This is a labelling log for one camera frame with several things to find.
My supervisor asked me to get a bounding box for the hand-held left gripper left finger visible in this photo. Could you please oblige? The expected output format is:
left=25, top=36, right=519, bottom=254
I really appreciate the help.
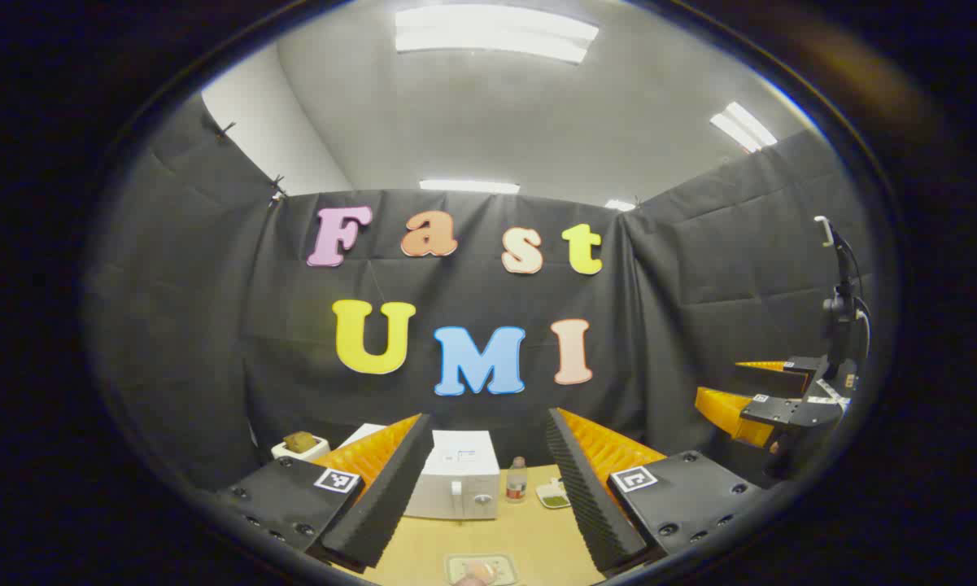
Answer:
left=216, top=413, right=434, bottom=575

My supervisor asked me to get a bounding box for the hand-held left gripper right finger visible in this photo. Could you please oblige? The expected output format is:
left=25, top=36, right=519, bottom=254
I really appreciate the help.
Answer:
left=545, top=407, right=765, bottom=575

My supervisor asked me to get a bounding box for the white microwave oven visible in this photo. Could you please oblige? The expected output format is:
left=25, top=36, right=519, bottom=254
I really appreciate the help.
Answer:
left=338, top=422, right=501, bottom=522

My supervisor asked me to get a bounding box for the white divided seasoning dish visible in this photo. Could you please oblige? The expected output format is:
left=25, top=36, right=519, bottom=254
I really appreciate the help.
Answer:
left=535, top=479, right=572, bottom=510

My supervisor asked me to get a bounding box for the white toaster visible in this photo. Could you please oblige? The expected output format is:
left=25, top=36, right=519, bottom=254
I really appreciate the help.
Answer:
left=271, top=435, right=331, bottom=463

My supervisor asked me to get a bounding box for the pale rectangular tray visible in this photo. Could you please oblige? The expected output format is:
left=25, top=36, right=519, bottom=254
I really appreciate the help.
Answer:
left=443, top=553, right=520, bottom=586

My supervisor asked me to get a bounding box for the black backdrop cloth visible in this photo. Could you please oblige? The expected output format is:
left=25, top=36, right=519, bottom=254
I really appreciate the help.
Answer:
left=85, top=94, right=875, bottom=497

